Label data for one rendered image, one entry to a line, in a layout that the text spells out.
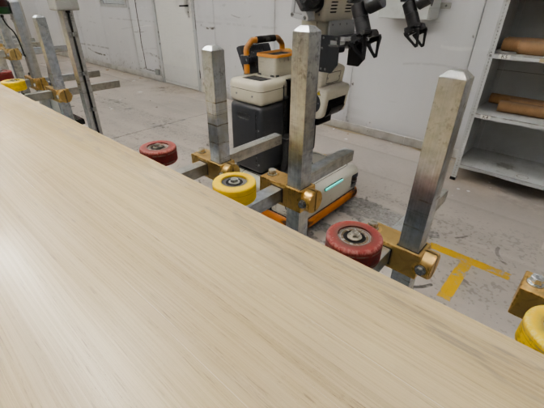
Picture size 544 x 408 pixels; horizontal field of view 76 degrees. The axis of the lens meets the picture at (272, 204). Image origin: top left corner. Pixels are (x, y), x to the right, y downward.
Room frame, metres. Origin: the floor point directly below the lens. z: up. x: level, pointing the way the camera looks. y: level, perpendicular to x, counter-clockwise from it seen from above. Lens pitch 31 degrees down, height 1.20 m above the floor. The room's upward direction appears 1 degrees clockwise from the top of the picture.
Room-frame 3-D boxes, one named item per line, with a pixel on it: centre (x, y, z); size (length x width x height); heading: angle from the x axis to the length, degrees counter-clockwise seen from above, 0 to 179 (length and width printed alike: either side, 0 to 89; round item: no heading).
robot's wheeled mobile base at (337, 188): (2.03, -0.12, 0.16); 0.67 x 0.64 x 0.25; 48
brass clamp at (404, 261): (0.50, -0.23, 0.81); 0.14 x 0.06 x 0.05; 49
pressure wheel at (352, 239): (0.40, -0.12, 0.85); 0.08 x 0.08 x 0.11
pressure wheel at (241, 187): (0.57, 0.07, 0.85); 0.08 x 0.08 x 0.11
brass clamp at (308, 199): (0.67, -0.04, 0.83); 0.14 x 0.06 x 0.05; 49
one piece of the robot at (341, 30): (1.84, -0.33, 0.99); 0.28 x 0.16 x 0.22; 138
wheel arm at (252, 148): (0.88, 0.13, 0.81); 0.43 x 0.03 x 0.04; 139
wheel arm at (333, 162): (0.72, -0.06, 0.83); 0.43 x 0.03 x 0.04; 139
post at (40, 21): (1.48, 0.88, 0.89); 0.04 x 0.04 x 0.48; 49
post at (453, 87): (0.49, -0.24, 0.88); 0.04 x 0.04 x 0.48; 49
